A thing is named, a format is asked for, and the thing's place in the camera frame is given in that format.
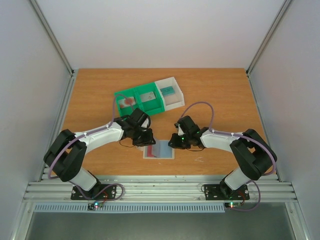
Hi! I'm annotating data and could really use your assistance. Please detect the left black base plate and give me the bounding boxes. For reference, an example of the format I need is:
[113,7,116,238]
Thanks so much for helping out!
[70,184,117,201]

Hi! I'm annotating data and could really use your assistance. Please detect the aluminium rail frame front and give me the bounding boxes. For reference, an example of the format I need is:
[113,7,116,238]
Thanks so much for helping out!
[22,174,298,203]

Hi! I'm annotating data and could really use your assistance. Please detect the white bin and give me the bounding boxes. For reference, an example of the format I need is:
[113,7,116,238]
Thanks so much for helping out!
[154,77,185,112]

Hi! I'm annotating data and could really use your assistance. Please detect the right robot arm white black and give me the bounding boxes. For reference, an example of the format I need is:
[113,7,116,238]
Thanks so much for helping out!
[168,115,277,200]

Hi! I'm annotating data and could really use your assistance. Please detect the grey card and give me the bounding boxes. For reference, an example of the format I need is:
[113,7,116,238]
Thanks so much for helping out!
[139,91,156,103]

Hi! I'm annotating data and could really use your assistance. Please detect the left aluminium corner post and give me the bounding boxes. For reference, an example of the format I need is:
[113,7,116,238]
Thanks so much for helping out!
[27,0,75,77]

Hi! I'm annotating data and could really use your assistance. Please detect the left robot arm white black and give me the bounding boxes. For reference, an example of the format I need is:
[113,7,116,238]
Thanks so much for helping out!
[43,108,156,199]

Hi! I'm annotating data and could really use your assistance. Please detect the card with red circle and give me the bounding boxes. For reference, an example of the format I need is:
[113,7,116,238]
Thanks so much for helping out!
[117,96,136,109]

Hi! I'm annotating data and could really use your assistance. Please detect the grey slotted cable duct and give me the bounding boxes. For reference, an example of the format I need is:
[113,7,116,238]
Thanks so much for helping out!
[33,202,225,214]

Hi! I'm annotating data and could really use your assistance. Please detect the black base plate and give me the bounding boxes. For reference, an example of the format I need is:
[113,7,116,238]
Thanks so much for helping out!
[70,184,117,201]
[200,184,250,201]

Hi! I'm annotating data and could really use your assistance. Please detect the middle green bin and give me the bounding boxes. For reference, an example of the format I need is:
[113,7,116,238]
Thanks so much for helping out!
[134,82,165,116]

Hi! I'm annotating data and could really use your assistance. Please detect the controller board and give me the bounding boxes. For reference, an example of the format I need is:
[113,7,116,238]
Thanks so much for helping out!
[224,201,243,209]
[87,202,104,211]

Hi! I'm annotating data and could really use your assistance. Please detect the right controller board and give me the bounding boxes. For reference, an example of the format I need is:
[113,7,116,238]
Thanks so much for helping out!
[224,201,243,209]

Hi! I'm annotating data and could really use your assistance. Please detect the teal card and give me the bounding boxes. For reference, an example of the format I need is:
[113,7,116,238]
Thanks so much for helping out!
[160,86,175,97]

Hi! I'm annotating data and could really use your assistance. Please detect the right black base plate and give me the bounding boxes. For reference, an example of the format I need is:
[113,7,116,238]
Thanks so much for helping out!
[200,184,250,201]

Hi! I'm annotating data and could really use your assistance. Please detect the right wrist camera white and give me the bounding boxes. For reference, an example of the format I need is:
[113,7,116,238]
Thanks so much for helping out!
[174,122,185,136]

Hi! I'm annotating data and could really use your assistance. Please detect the green bin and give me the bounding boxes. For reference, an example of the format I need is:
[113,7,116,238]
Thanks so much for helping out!
[134,82,165,116]
[114,88,144,117]

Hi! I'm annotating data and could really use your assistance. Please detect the aluminium corner post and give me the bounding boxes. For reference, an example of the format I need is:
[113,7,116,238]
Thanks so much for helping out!
[27,0,75,77]
[245,0,294,76]

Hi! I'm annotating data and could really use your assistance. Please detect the left controller board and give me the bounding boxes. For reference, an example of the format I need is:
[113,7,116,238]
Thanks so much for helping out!
[87,202,104,211]

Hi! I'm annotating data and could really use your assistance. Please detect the left green bin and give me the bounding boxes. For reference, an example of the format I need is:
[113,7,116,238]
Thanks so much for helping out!
[114,88,144,117]

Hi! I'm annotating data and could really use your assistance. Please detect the right aluminium corner post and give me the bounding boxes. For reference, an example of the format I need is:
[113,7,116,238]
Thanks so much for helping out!
[245,0,294,76]

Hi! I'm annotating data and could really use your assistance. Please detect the beige card holder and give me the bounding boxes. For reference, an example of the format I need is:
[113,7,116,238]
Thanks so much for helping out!
[136,139,175,160]

